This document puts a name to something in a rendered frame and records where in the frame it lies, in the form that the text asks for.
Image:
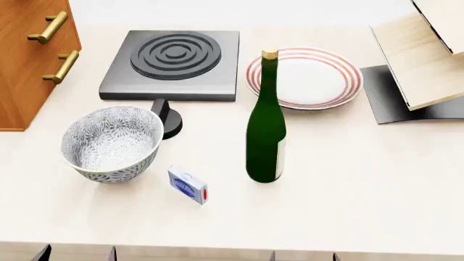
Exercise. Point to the grey floral patterned bowl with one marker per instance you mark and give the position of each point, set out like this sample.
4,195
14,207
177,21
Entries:
108,144

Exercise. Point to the orange wooden cabinet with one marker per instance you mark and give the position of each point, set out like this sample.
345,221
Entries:
21,68

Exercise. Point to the green wine bottle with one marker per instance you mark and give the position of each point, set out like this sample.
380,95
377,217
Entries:
266,127

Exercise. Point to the black stove knob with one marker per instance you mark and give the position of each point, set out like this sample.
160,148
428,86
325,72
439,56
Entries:
170,119

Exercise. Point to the small blue white box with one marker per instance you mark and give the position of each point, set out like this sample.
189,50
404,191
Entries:
186,185

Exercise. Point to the dark grey stove plate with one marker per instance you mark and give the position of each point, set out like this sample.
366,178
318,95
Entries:
174,65

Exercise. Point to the white plate with red rings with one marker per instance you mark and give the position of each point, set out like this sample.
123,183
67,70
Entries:
311,79

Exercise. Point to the light wooden shelf unit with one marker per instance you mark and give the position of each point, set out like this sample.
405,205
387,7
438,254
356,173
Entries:
417,62

